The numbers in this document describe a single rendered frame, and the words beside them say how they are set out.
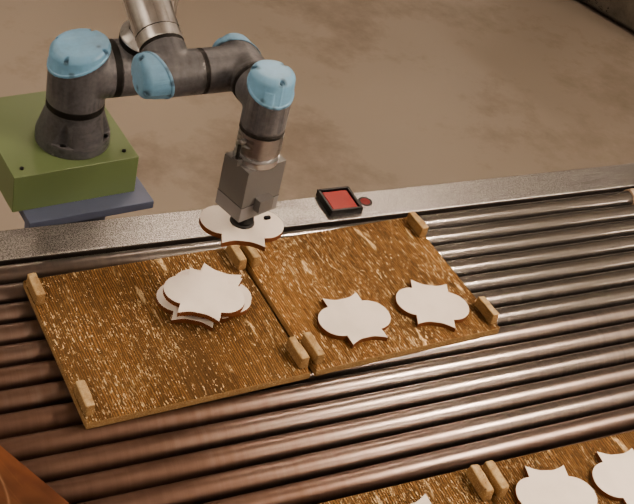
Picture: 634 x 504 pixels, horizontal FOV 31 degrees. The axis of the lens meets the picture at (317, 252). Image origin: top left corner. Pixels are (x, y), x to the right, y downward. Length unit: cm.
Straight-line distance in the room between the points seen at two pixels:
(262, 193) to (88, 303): 38
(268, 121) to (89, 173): 64
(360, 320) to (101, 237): 52
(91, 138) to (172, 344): 53
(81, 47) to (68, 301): 51
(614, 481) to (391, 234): 70
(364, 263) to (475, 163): 221
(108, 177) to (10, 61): 212
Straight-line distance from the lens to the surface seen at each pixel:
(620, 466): 209
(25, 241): 222
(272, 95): 180
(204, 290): 207
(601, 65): 549
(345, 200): 245
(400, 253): 234
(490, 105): 486
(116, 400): 192
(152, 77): 183
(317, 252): 228
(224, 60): 187
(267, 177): 191
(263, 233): 198
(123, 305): 208
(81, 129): 234
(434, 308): 222
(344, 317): 214
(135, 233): 227
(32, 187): 234
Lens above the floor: 235
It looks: 38 degrees down
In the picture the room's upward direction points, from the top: 15 degrees clockwise
